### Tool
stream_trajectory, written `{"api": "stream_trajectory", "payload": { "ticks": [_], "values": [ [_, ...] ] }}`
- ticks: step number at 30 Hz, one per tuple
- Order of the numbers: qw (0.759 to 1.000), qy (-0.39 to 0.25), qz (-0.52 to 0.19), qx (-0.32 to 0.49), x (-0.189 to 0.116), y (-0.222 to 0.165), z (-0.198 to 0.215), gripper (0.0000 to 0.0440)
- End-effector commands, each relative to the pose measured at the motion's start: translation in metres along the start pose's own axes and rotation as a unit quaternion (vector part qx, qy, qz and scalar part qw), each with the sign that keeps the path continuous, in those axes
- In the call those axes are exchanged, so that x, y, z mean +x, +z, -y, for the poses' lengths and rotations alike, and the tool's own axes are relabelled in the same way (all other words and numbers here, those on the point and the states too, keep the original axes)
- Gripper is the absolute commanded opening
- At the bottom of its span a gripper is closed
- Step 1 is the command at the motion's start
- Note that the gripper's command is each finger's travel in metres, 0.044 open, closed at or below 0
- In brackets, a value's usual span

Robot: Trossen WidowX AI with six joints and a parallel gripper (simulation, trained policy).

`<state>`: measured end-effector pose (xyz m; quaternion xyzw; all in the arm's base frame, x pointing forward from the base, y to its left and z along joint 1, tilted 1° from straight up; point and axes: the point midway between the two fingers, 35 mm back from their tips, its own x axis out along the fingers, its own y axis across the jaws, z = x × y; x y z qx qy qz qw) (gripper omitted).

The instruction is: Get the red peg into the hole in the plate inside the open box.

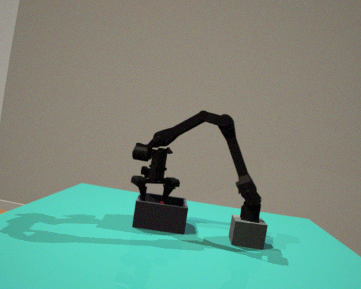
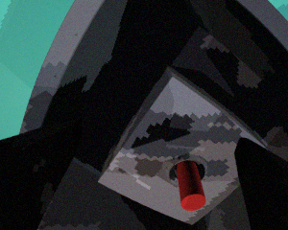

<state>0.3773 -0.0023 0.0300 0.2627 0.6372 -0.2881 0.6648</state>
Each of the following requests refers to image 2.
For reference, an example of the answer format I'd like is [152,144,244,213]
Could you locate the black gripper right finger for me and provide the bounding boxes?
[233,137,288,230]

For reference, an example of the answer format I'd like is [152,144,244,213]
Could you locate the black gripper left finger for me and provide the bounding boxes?
[0,116,83,230]

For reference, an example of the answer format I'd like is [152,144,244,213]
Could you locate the grey plate with hole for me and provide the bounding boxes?
[98,65,269,225]

